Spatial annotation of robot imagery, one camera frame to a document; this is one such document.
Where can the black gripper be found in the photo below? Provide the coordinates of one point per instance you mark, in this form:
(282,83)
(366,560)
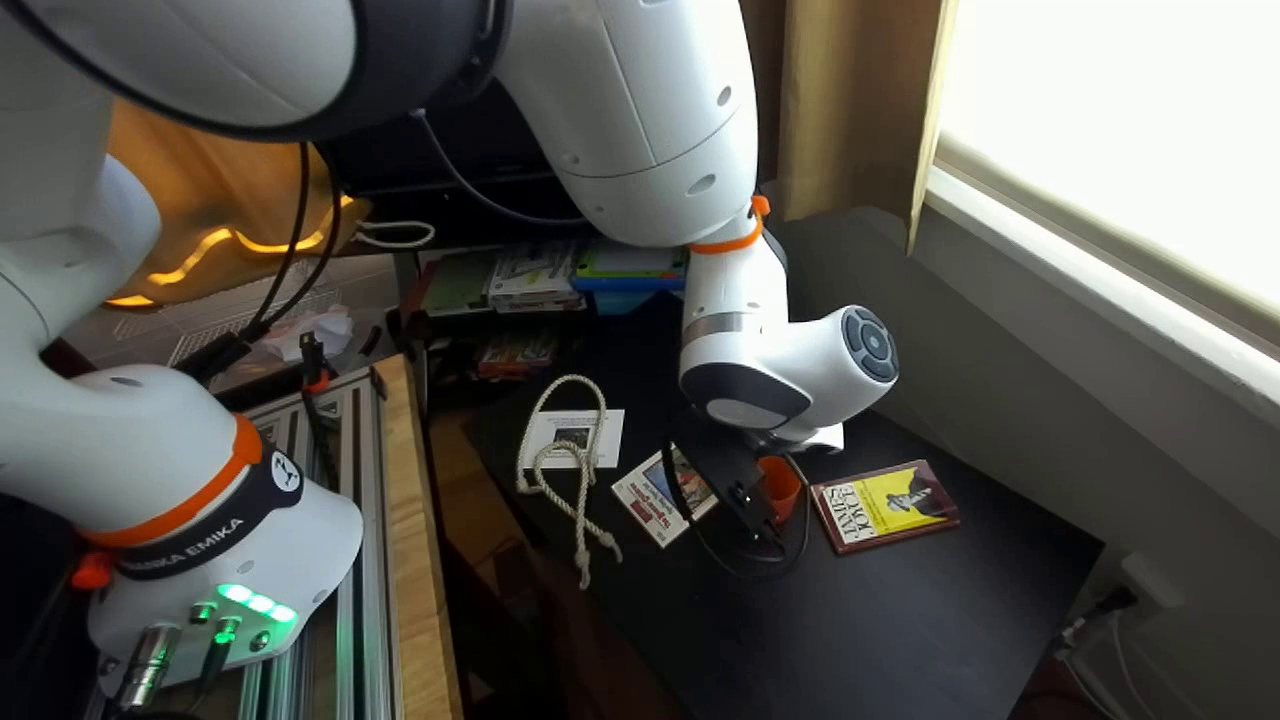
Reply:
(727,486)

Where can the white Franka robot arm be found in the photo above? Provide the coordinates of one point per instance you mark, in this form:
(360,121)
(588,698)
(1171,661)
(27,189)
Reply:
(627,104)

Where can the yellow cover book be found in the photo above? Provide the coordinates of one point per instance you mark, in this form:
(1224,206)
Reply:
(884,504)

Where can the red blue game box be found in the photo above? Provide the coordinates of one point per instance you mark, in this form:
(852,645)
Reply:
(514,357)

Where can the wooden robot mounting platform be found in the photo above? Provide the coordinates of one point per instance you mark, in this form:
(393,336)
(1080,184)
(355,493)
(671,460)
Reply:
(407,560)

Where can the black TV stand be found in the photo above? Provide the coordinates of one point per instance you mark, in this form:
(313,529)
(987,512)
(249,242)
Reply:
(441,355)

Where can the plain green game box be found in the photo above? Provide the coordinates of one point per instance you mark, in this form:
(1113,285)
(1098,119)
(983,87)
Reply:
(461,281)

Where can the wide beige curtain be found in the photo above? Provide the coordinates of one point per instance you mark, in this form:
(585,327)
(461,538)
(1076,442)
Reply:
(852,94)

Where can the olive green armchair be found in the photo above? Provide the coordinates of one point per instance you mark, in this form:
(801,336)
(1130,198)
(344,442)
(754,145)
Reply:
(1203,653)

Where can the black flat television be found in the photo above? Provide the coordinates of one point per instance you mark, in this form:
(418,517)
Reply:
(373,184)

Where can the bright white framed window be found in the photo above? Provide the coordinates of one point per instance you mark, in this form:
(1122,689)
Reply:
(1135,132)

